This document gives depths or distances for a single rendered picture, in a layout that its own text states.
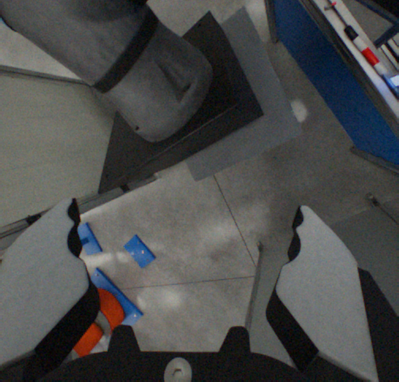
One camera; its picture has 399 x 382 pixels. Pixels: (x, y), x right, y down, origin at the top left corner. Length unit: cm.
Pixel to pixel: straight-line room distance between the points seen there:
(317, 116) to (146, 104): 134
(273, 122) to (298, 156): 104
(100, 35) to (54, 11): 4
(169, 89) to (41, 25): 12
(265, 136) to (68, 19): 41
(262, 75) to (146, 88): 32
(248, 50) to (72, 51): 37
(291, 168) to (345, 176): 34
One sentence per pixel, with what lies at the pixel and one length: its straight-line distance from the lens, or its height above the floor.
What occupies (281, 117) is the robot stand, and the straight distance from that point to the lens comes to 50.
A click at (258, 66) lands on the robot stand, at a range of 51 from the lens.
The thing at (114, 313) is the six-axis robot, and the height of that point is 18.
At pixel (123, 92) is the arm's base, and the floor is 131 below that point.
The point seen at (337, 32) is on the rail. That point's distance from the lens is 68.
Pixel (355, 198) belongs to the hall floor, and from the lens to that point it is 165.
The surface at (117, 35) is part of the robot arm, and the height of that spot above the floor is 133.
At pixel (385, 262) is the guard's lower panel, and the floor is 53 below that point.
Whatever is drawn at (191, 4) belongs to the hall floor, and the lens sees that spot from 183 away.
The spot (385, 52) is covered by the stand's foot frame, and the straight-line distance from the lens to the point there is 152.
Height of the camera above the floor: 150
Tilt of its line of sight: 61 degrees down
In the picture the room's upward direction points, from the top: 126 degrees counter-clockwise
